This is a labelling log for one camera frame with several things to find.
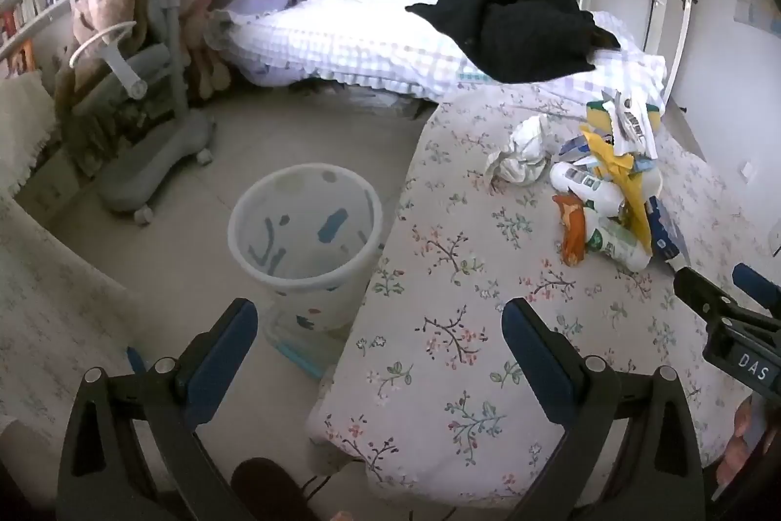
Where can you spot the white translucent wastebasket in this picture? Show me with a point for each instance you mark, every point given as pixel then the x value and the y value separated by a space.
pixel 287 283

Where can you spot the white black-printed wrapper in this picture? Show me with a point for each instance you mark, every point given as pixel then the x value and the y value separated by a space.
pixel 631 121

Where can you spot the beige fringed blanket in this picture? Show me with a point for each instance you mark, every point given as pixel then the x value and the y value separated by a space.
pixel 24 124

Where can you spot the yellow snack wrapper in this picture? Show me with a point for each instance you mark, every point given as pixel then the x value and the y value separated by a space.
pixel 634 197

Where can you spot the grey wheeled chair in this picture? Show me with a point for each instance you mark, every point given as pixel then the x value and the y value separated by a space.
pixel 165 142

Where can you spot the brown plush toy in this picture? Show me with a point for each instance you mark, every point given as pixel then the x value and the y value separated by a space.
pixel 207 63

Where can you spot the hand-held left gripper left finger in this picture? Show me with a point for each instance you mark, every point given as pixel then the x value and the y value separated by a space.
pixel 223 356

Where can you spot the blue snack packet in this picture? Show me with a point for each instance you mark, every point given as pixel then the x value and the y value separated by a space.
pixel 662 234

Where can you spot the orange snack packet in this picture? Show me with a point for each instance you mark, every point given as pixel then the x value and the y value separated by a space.
pixel 572 234

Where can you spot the white wall outlet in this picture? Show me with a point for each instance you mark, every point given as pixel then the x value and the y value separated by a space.
pixel 748 170

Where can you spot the dark rounded object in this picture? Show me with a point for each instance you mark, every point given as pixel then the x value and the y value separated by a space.
pixel 268 487

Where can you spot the small blue white wrapper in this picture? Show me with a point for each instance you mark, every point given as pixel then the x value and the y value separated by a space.
pixel 576 150

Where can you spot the person's right hand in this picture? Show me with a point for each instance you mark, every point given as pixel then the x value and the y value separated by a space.
pixel 738 448

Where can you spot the white tissue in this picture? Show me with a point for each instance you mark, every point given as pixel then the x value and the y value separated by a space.
pixel 518 155

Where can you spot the row of books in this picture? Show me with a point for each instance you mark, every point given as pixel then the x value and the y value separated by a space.
pixel 30 2

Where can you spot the white plastic bottle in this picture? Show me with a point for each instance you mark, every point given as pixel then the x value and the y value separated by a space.
pixel 586 185
pixel 616 243

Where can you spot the beige storage box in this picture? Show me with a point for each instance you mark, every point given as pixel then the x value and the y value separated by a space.
pixel 52 185

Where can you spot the floral bedsheet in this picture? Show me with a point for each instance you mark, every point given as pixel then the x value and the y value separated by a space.
pixel 464 283

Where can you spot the black knitted garment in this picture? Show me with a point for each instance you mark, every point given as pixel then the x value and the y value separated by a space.
pixel 518 26

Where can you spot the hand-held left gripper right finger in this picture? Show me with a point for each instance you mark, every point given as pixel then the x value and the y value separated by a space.
pixel 537 362

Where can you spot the checked white quilt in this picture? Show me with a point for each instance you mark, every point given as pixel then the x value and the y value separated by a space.
pixel 341 39

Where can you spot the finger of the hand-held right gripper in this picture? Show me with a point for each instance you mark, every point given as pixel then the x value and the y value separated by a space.
pixel 759 289
pixel 705 295

